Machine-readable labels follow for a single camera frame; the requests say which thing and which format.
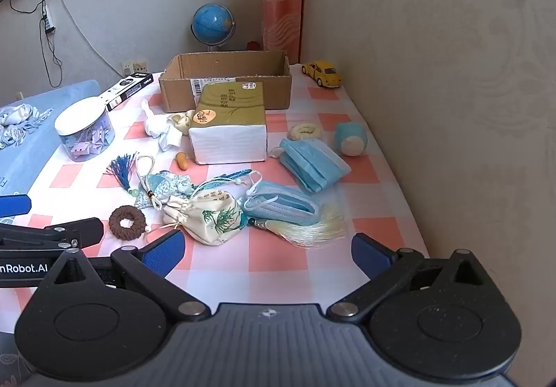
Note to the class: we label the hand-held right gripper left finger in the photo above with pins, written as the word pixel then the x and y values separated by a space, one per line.
pixel 167 250

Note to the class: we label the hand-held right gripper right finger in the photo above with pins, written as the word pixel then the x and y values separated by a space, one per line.
pixel 369 252

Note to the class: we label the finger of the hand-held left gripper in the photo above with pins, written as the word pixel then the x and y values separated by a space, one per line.
pixel 82 230
pixel 15 204

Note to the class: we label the brown hair scrunchie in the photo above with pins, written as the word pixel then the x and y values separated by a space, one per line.
pixel 114 222

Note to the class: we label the cream bamboo print sachet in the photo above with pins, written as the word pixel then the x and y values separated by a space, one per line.
pixel 204 217

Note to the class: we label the blue floral tasselled sachet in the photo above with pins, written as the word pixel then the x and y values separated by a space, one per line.
pixel 167 187

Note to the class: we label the blue face mask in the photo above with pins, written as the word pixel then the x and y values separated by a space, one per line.
pixel 282 207
pixel 312 165

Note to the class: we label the brown cardboard box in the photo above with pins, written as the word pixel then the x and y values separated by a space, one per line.
pixel 278 91

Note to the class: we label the blue and white soft toy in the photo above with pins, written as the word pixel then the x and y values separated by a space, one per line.
pixel 349 133

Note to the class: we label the small orange toy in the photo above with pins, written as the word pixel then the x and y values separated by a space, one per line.
pixel 181 161

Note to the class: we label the white and blue cloth bundle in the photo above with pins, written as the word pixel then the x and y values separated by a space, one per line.
pixel 17 113

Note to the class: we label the clear jar with white lid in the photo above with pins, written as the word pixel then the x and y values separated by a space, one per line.
pixel 87 135

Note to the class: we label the pink checked tablecloth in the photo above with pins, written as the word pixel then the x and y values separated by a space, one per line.
pixel 260 274

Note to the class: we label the white cloth doll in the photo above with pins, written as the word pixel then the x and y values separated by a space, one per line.
pixel 163 128

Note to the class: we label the olive gold tissue pack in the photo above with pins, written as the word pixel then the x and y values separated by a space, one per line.
pixel 228 144

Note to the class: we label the cream hair scrunchie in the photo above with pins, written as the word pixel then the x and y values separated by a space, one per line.
pixel 295 133

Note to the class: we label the black and white long box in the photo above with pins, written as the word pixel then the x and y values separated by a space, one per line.
pixel 130 87

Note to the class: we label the white power strip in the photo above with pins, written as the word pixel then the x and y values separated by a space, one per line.
pixel 47 22

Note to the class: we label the yellow toy car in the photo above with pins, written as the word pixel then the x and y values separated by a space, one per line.
pixel 323 72

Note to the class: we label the small red object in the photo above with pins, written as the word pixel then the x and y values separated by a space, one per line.
pixel 254 46

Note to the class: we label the blue globe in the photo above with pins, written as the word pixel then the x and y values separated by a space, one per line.
pixel 212 24

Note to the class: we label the pink patterned curtain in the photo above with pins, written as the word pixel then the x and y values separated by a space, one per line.
pixel 282 0

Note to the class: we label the white wall socket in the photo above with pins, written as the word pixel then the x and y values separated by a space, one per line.
pixel 139 65

